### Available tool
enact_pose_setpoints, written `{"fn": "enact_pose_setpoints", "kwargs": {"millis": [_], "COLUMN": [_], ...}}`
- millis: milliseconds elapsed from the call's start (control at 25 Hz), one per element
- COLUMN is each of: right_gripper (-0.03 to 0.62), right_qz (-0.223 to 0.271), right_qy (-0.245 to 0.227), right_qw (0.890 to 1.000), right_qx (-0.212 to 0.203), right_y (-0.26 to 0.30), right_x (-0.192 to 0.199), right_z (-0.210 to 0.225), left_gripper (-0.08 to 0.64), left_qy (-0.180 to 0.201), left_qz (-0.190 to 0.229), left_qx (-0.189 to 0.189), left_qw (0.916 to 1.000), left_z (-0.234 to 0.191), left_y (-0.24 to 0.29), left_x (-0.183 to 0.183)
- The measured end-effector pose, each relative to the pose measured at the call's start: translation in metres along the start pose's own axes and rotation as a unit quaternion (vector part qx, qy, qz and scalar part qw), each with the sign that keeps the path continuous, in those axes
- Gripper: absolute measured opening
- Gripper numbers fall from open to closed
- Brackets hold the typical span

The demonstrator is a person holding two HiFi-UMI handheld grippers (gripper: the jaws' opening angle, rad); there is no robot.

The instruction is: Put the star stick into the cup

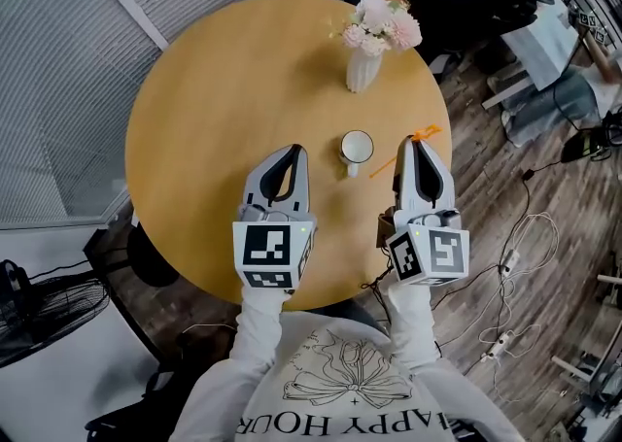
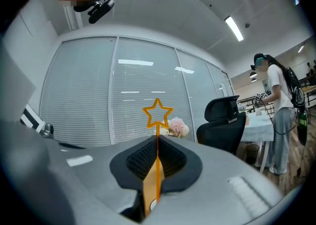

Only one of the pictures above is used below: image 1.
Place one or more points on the black office chair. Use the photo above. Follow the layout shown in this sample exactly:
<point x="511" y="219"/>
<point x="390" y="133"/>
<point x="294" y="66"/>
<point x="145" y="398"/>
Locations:
<point x="461" y="12"/>
<point x="194" y="348"/>

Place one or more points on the person's white printed sweatshirt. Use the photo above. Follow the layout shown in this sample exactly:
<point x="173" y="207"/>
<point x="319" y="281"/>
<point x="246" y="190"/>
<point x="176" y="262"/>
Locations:
<point x="340" y="328"/>

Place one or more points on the black standing fan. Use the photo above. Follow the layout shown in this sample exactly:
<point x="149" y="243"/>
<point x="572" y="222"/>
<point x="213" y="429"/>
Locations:
<point x="48" y="309"/>

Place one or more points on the pink flower bouquet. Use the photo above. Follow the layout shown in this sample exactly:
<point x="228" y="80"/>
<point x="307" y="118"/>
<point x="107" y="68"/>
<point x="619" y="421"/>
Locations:
<point x="379" y="22"/>

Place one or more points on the table with pale blue cloth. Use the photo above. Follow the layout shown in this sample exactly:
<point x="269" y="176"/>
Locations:
<point x="544" y="42"/>

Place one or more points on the person's right forearm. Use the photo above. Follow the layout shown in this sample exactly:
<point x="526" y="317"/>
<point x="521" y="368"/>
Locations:
<point x="410" y="323"/>

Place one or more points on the white mug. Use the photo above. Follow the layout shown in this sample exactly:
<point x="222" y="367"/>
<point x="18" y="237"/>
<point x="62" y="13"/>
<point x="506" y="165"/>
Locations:
<point x="357" y="146"/>

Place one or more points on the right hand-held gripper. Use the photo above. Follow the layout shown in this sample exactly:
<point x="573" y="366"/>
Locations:
<point x="444" y="253"/>

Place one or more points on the white ribbed vase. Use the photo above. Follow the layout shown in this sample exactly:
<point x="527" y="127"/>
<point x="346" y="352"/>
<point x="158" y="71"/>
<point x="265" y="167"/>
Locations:
<point x="363" y="72"/>

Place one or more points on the person's left forearm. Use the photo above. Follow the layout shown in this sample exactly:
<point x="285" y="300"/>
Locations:
<point x="260" y="323"/>

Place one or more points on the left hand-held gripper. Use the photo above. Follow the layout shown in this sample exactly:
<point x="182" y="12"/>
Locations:
<point x="267" y="250"/>

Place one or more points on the round wooden table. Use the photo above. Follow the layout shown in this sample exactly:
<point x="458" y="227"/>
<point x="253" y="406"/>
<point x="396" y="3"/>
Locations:
<point x="48" y="90"/>

